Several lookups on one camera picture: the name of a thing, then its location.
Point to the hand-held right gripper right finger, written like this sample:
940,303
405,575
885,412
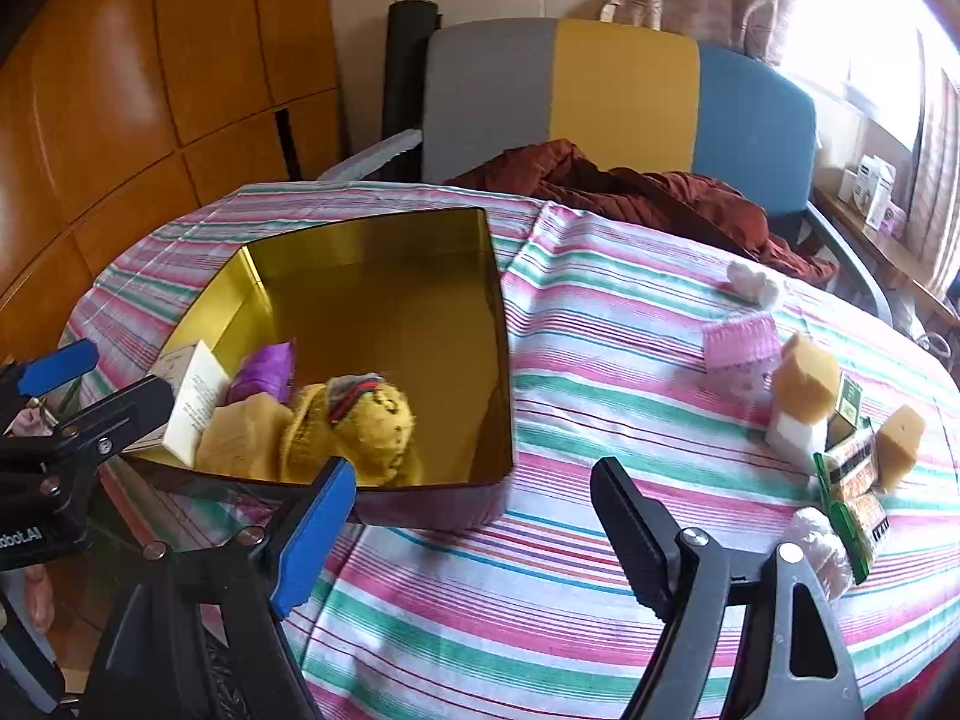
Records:
637,540

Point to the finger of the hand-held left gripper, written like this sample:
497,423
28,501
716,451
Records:
120,412
56,367

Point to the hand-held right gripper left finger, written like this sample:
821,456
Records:
311,540

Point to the white foam block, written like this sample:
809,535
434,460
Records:
795,435

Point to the green cracker packet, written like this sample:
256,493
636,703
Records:
862,532
847,469

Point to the gold tin box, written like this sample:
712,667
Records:
390,315

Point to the yellow sponge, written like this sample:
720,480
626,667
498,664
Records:
806,375
240,435
900,442

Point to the person's left hand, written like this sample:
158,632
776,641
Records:
37,604

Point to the small white carton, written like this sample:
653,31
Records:
191,397

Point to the yellow plush toy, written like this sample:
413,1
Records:
375,420

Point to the purple packet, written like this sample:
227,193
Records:
262,371

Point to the clear plastic wrap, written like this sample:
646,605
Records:
817,547

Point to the striped tablecloth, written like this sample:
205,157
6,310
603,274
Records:
600,360

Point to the pink hair roller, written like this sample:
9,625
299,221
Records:
739,341

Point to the green carton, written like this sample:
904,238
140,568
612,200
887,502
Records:
849,401

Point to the white fluffy toy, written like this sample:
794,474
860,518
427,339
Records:
750,281

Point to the wooden wardrobe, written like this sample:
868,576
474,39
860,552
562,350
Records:
150,90

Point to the red-brown quilted cloth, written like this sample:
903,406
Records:
637,195

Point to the wooden side desk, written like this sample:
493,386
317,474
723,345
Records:
855,229

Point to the purple carton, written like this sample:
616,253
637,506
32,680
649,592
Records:
894,219

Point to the black rolled mat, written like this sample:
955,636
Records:
405,67

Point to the grey yellow blue chair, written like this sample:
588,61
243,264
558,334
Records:
622,90

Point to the bright window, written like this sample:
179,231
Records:
862,22

